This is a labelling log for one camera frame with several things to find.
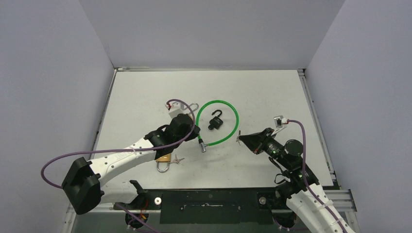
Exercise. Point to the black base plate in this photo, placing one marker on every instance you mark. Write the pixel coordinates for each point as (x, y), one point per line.
(263, 206)

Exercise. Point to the cable lock silver keys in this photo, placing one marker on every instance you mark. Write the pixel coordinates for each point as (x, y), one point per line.
(238, 137)

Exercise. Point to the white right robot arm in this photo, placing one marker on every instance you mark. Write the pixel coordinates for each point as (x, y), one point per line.
(300, 189)

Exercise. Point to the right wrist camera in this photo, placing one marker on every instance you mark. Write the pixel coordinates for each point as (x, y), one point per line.
(280, 123)

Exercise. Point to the green cable lock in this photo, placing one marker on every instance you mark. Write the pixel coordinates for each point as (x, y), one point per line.
(202, 144)

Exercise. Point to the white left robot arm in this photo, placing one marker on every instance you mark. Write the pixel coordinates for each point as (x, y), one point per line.
(90, 183)

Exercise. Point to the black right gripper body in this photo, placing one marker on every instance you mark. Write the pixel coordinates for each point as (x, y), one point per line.
(259, 143)

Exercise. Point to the short brass padlock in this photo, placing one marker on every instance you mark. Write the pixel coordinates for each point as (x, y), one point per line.
(163, 163)

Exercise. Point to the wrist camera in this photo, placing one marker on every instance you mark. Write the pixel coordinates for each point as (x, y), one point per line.
(174, 108)
(280, 123)

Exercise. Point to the black combination padlock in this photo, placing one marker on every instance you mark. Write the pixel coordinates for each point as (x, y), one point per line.
(216, 122)

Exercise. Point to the long shackle brass padlock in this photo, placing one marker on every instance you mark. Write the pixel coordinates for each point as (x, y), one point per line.
(191, 109)

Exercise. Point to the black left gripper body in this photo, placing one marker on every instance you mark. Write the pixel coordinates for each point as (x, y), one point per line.
(192, 136)

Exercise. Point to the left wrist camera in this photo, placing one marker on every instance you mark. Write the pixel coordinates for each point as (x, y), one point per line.
(174, 108)

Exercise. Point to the small silver key bunch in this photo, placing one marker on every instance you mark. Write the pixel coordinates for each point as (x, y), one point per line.
(177, 160)

